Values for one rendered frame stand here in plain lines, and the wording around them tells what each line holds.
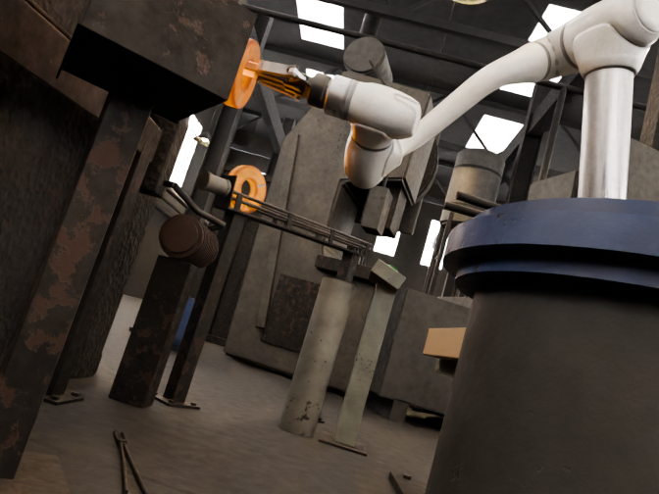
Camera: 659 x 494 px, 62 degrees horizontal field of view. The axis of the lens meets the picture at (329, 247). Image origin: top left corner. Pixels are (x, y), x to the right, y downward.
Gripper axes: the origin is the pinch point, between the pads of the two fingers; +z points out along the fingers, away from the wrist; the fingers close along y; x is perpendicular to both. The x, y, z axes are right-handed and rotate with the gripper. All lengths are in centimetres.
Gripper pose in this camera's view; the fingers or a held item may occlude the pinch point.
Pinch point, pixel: (244, 67)
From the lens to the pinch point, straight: 133.2
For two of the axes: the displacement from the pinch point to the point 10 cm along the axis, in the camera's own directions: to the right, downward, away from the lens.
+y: 0.3, 1.8, 9.8
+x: 3.3, -9.3, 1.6
